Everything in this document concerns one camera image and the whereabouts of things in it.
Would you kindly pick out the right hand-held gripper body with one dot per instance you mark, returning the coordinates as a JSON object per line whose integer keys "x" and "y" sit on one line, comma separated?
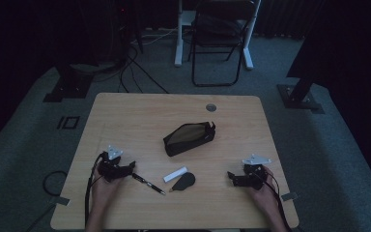
{"x": 254, "y": 175}

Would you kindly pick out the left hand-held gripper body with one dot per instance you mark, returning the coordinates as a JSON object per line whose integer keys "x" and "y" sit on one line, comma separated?
{"x": 111, "y": 169}

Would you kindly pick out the black pen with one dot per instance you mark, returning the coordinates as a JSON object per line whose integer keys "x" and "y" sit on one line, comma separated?
{"x": 148, "y": 184}

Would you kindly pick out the white eraser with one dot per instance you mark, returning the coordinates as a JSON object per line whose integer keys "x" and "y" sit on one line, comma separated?
{"x": 175, "y": 174}

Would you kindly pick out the black teardrop-shaped tool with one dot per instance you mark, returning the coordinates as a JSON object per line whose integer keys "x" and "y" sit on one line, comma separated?
{"x": 185, "y": 182}

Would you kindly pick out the black pencil case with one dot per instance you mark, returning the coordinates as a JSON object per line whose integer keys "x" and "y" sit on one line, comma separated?
{"x": 190, "y": 138}

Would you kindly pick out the person's left hand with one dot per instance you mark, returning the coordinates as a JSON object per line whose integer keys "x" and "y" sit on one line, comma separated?
{"x": 104, "y": 190}

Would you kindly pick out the person's right hand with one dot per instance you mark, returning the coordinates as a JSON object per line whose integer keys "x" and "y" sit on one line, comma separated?
{"x": 265, "y": 195}

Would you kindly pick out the grey tape piece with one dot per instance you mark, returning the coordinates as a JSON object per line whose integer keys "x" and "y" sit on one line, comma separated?
{"x": 62, "y": 201}
{"x": 290, "y": 196}

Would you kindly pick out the grey table grommet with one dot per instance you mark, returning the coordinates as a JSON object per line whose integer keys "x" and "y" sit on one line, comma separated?
{"x": 211, "y": 107}

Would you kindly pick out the black stand base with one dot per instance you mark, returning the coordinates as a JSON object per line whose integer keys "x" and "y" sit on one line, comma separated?
{"x": 69, "y": 88}

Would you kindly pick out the black stand with base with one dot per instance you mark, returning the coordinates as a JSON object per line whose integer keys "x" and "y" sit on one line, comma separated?
{"x": 299, "y": 96}

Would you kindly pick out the white desk leg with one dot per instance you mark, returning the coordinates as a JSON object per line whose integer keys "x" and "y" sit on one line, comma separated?
{"x": 179, "y": 42}
{"x": 248, "y": 51}

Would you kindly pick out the black folding chair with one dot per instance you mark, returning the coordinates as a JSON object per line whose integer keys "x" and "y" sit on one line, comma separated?
{"x": 219, "y": 29}

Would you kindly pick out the dark curtain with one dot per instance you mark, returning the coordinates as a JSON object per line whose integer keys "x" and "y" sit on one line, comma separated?
{"x": 351, "y": 48}

